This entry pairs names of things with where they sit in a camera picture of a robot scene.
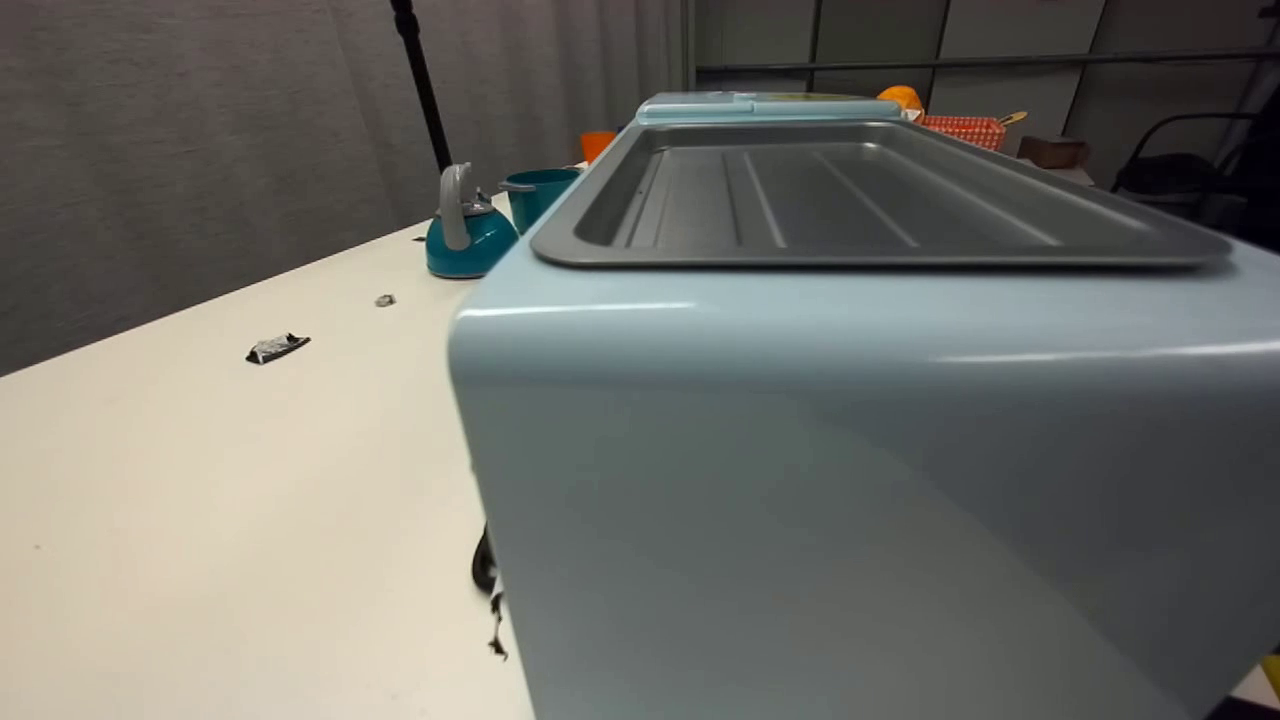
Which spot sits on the black tape mark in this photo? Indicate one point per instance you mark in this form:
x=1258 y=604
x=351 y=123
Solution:
x=277 y=349

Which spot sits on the yellow orange ball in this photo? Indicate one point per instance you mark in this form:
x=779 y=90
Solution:
x=900 y=98

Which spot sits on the light blue toaster oven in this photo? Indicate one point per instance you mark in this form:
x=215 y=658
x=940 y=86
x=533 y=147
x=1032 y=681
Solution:
x=867 y=506

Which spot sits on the black chair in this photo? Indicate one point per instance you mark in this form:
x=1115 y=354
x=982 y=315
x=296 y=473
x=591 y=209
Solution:
x=1182 y=172

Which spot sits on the gray ribbed griddle tray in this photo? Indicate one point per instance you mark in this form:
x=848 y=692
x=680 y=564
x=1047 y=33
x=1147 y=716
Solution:
x=827 y=202

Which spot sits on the orange red basket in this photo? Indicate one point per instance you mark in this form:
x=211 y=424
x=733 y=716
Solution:
x=971 y=128

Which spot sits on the brown box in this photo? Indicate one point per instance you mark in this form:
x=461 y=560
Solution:
x=1052 y=155

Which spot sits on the black tripod pole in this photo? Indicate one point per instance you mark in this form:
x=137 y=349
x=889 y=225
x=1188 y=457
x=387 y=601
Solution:
x=420 y=80

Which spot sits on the small orange container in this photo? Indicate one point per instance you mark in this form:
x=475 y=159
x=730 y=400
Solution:
x=593 y=147

